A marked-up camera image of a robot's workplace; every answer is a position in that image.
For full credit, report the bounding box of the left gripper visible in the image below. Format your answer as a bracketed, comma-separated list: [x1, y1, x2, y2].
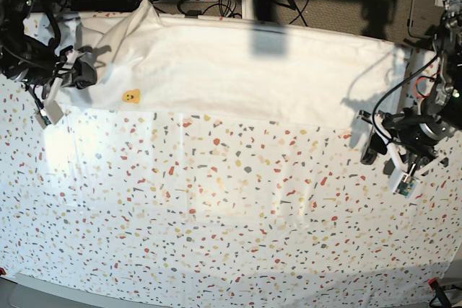
[358, 107, 455, 178]

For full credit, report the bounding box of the red clamp at corner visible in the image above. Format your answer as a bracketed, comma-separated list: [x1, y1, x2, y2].
[427, 278, 439, 291]

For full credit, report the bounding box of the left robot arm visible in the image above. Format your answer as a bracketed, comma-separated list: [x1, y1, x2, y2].
[358, 0, 461, 176]

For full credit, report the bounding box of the black table clamp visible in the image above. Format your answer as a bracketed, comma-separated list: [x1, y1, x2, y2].
[185, 10, 201, 17]

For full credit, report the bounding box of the white metal stand post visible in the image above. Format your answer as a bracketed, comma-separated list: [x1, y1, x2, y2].
[241, 0, 256, 21]

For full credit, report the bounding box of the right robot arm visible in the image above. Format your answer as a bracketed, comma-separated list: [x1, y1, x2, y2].
[1, 0, 97, 97]

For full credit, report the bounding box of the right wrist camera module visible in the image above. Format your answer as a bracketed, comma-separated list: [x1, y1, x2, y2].
[35, 101, 64, 129]

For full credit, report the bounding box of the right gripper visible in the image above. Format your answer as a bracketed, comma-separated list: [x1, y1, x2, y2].
[1, 39, 97, 91]

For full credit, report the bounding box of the terrazzo patterned tablecloth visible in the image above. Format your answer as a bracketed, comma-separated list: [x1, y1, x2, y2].
[1, 79, 461, 307]

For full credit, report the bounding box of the white printed T-shirt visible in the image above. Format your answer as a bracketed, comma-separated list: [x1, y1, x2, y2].
[58, 1, 409, 129]

